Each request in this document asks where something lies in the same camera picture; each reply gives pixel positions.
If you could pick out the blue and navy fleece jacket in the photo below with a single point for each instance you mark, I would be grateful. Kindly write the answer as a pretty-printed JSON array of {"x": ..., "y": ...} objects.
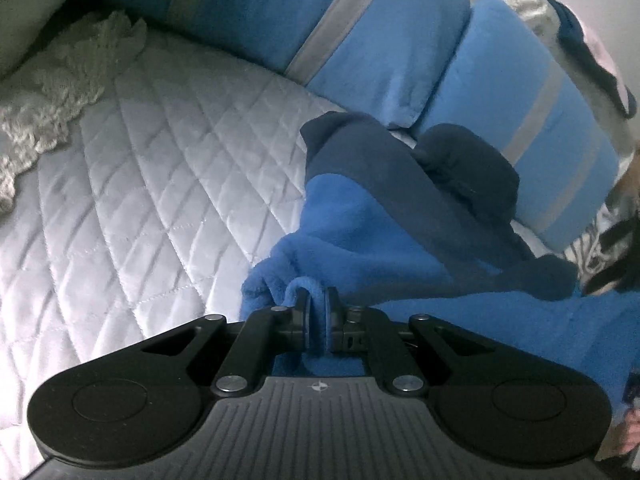
[{"x": 360, "y": 230}]

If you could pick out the white lace cloth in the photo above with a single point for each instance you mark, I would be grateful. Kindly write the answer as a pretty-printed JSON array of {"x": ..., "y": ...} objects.
[{"x": 75, "y": 75}]

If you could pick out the grey velvet cloth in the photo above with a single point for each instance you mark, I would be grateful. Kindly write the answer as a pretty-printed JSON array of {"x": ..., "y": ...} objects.
[{"x": 607, "y": 110}]

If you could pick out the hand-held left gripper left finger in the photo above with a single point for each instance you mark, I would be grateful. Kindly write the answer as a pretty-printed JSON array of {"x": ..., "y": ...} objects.
[{"x": 302, "y": 325}]

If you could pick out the brown furry cloth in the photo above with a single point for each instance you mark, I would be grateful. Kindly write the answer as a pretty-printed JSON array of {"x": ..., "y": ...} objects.
[{"x": 632, "y": 175}]

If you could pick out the white quilted bedspread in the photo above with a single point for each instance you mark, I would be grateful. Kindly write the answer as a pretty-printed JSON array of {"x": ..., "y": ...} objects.
[{"x": 150, "y": 185}]

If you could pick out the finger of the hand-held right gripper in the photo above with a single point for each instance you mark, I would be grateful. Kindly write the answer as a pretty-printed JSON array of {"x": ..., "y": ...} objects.
[{"x": 617, "y": 245}]

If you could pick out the black and white patterned cloth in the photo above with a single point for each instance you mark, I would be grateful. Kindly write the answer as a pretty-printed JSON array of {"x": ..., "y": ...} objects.
[{"x": 590, "y": 240}]

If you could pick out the navy and pink garment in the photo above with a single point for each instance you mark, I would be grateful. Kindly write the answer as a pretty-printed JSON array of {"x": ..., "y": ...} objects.
[{"x": 585, "y": 45}]

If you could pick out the blue pillow with grey stripes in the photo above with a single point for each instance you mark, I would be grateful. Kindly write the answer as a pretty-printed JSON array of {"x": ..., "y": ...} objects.
[
  {"x": 505, "y": 95},
  {"x": 280, "y": 15}
]

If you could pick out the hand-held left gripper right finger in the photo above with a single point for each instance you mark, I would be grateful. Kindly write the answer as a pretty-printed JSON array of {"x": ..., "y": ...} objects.
[{"x": 331, "y": 325}]

